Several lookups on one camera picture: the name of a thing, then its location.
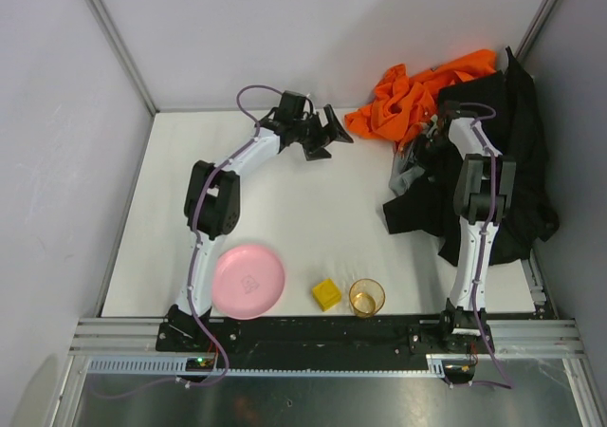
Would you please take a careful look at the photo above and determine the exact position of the pink round plate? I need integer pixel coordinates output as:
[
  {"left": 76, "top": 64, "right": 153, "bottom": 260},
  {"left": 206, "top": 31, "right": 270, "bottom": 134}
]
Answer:
[{"left": 212, "top": 244, "right": 285, "bottom": 320}]

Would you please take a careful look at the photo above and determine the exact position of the grey slotted cable duct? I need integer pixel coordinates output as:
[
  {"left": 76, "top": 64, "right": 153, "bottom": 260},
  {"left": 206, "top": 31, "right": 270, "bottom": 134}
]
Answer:
[{"left": 87, "top": 354, "right": 474, "bottom": 378}]

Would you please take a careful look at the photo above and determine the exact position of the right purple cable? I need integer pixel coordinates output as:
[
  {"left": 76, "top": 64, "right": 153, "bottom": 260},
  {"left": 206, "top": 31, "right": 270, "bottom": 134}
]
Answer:
[{"left": 457, "top": 102, "right": 516, "bottom": 390}]

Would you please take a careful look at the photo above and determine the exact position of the amber transparent plastic cup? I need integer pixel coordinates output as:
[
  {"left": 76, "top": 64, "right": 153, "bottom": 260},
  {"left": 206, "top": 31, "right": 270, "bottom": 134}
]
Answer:
[{"left": 348, "top": 278, "right": 386, "bottom": 318}]

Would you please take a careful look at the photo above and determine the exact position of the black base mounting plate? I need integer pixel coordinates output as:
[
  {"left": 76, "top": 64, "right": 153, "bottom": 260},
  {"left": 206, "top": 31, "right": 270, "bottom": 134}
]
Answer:
[{"left": 156, "top": 307, "right": 494, "bottom": 373}]

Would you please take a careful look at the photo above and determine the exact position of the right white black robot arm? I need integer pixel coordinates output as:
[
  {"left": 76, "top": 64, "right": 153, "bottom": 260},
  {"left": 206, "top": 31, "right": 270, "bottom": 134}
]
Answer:
[{"left": 411, "top": 101, "right": 516, "bottom": 354}]

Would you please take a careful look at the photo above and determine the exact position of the aluminium front frame rail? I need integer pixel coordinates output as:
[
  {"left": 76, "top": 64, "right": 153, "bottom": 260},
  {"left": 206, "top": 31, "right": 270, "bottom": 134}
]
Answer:
[{"left": 69, "top": 315, "right": 585, "bottom": 358}]

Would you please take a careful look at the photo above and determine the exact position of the yellow cube block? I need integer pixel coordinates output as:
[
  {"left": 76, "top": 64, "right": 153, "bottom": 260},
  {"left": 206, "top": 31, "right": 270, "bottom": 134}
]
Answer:
[{"left": 312, "top": 278, "right": 342, "bottom": 312}]

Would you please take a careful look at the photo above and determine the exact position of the orange cloth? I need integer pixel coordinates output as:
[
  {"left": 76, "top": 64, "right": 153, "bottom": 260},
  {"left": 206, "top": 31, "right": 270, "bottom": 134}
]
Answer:
[{"left": 344, "top": 49, "right": 497, "bottom": 148}]

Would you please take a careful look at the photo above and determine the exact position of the grey light blue cloth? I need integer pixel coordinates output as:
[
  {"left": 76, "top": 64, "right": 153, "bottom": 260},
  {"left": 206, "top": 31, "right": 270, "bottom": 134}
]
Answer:
[{"left": 388, "top": 153, "right": 425, "bottom": 196}]

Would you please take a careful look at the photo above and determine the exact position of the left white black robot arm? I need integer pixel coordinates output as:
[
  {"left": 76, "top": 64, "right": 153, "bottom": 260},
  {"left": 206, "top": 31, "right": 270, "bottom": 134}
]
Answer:
[{"left": 168, "top": 84, "right": 353, "bottom": 336}]

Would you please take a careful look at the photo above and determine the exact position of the black cloth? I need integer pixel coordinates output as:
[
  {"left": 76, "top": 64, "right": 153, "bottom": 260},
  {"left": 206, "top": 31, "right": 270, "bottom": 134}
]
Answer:
[{"left": 382, "top": 51, "right": 560, "bottom": 266}]

